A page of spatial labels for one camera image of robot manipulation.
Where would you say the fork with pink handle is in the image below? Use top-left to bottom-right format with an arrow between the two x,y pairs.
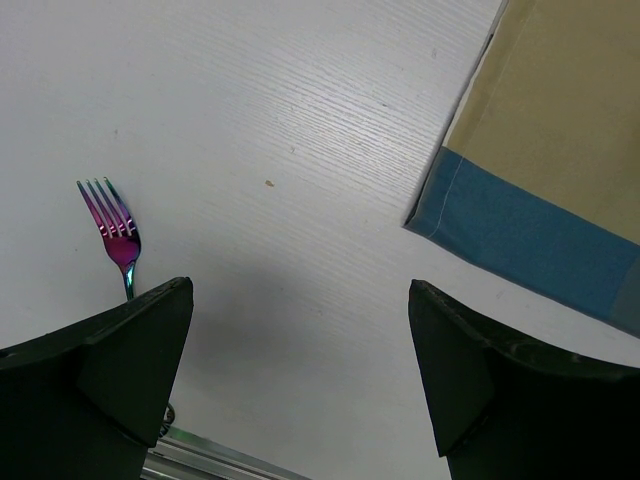
76,177 -> 142,301

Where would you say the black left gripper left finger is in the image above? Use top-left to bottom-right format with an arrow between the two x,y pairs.
1,277 -> 193,479

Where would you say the blue tan white cloth napkin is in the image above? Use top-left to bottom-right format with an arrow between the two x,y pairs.
405,1 -> 639,335

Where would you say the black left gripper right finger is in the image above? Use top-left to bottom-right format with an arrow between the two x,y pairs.
408,280 -> 639,479

